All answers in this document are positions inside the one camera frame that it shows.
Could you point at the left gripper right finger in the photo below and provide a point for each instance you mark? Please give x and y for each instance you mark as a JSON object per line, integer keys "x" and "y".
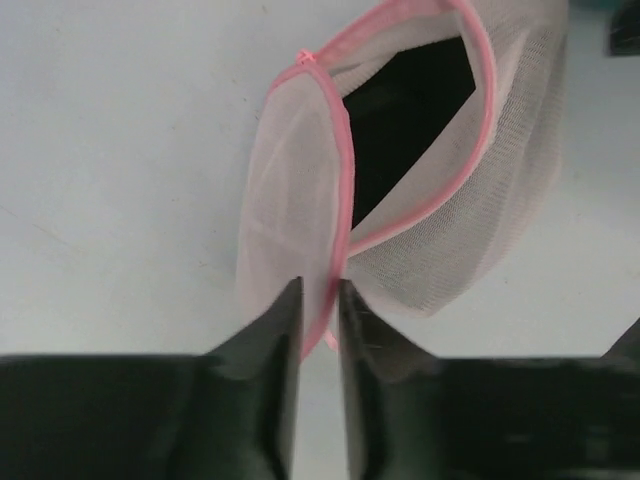
{"x": 412, "y": 415}

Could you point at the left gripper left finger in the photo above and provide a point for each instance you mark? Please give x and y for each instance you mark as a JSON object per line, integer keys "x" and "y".
{"x": 226, "y": 414}

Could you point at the black bra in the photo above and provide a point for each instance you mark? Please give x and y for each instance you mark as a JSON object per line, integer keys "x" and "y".
{"x": 414, "y": 125}

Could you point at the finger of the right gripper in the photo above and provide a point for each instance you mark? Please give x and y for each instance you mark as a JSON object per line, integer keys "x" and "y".
{"x": 624, "y": 31}
{"x": 628, "y": 345}

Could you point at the white mesh laundry bag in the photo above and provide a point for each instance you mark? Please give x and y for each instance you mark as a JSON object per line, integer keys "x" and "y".
{"x": 297, "y": 216}

